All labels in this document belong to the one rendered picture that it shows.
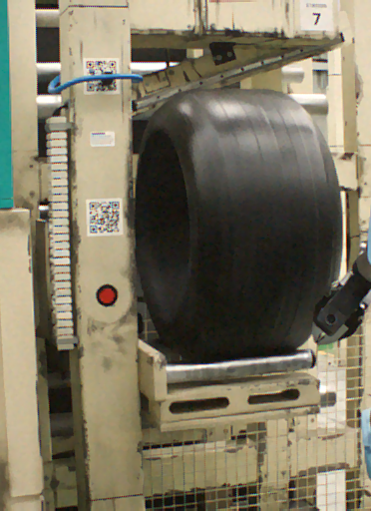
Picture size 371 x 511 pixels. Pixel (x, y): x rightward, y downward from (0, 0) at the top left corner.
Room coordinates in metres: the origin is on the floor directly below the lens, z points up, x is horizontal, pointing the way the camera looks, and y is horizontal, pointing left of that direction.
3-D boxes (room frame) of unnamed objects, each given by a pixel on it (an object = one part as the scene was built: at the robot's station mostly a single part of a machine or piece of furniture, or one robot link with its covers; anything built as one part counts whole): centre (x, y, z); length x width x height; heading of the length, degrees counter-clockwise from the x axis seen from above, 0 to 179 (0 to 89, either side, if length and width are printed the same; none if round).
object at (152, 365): (2.02, 0.12, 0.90); 0.40 x 0.03 x 0.10; 18
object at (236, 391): (1.95, -0.09, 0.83); 0.36 x 0.09 x 0.06; 108
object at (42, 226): (2.37, 0.28, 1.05); 0.20 x 0.15 x 0.30; 108
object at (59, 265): (1.93, 0.26, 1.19); 0.05 x 0.04 x 0.48; 18
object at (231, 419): (2.08, -0.05, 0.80); 0.37 x 0.36 x 0.02; 18
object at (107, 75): (1.98, 0.19, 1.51); 0.19 x 0.19 x 0.06; 18
